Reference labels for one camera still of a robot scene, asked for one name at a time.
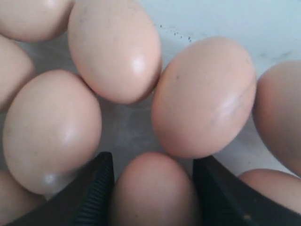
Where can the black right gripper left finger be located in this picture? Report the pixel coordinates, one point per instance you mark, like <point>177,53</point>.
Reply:
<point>84,202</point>

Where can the brown egg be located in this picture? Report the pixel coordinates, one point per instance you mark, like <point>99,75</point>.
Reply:
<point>15,201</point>
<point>52,128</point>
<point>280,187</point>
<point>34,20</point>
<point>277,113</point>
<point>154,190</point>
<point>16,69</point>
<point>116,48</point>
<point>204,97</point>

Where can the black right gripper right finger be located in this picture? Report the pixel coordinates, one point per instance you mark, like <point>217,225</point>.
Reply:
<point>227,201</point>

